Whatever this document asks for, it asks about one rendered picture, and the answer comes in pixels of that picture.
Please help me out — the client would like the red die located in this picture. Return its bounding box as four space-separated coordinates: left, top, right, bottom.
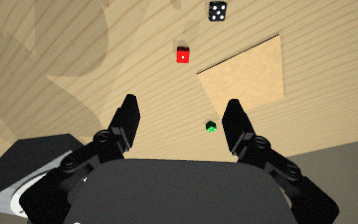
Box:
177 46 190 63

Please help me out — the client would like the black die with white pips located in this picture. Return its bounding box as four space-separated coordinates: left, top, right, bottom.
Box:
208 1 227 22

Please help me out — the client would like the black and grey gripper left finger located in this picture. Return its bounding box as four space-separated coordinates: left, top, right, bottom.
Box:
19 94 140 224

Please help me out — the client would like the tan flat mat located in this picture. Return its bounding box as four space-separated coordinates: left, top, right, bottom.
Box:
197 34 284 119

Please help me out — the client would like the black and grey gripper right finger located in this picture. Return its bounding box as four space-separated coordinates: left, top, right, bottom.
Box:
222 99 339 224

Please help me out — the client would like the green die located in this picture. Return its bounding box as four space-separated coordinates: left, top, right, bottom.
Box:
206 121 217 132

